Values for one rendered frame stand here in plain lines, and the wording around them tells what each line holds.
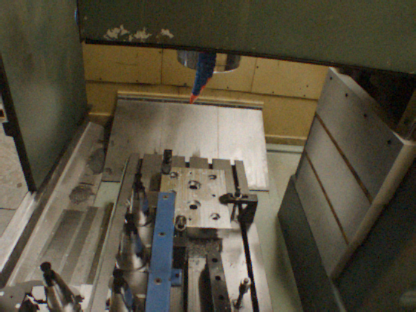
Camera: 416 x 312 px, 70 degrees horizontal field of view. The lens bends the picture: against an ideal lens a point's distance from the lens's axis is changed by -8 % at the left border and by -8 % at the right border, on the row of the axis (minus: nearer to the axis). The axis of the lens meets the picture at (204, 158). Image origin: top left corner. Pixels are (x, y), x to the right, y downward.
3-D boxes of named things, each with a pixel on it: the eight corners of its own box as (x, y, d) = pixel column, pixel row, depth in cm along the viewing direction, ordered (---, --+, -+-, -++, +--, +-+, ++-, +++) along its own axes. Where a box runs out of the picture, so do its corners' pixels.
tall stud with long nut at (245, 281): (233, 309, 84) (241, 284, 77) (232, 300, 86) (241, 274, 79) (243, 309, 84) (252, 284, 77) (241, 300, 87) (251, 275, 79)
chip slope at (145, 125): (93, 203, 149) (87, 160, 134) (119, 131, 203) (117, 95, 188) (275, 214, 156) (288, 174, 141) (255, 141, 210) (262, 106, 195)
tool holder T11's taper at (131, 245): (140, 266, 56) (138, 243, 52) (117, 261, 56) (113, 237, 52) (147, 247, 59) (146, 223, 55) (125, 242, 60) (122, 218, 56)
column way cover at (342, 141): (325, 281, 94) (403, 143, 64) (290, 183, 132) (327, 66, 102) (339, 281, 94) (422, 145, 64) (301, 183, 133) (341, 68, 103)
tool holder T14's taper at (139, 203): (146, 221, 65) (146, 197, 61) (125, 218, 65) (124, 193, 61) (151, 206, 68) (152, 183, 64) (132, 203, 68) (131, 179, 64)
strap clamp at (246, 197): (215, 221, 111) (221, 189, 102) (215, 215, 113) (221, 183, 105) (252, 223, 112) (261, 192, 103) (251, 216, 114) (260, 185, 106)
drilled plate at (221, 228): (155, 235, 98) (155, 223, 95) (162, 176, 121) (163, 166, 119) (228, 238, 100) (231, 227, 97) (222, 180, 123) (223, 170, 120)
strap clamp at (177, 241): (172, 269, 93) (174, 237, 84) (174, 235, 104) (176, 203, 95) (183, 269, 93) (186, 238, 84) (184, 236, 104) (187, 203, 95)
